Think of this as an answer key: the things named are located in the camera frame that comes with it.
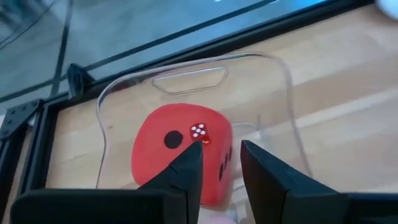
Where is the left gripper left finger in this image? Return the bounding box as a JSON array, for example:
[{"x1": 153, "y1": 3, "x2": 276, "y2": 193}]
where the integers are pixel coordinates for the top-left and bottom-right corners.
[{"x1": 138, "y1": 141, "x2": 204, "y2": 224}]

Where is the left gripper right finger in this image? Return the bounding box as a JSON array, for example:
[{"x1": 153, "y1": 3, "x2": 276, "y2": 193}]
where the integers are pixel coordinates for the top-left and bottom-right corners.
[{"x1": 241, "y1": 140, "x2": 340, "y2": 224}]

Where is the large red foam die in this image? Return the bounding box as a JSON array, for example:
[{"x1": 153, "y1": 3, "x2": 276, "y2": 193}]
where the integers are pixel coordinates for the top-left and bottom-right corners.
[{"x1": 131, "y1": 103, "x2": 234, "y2": 208}]

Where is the small red die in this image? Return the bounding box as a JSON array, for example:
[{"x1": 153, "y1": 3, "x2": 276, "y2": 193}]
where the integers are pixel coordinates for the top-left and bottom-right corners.
[{"x1": 190, "y1": 123, "x2": 211, "y2": 145}]

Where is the clear plastic bin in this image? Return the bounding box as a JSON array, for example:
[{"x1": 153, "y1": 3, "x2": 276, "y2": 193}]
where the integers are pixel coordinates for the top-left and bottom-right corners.
[{"x1": 95, "y1": 51, "x2": 313, "y2": 224}]

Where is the black table clamp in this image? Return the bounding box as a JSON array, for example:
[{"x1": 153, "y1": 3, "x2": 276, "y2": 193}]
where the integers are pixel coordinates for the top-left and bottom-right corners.
[{"x1": 67, "y1": 63, "x2": 96, "y2": 99}]

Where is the black aluminium table frame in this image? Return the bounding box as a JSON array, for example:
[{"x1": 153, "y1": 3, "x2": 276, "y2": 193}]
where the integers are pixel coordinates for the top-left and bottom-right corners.
[{"x1": 0, "y1": 0, "x2": 376, "y2": 218}]

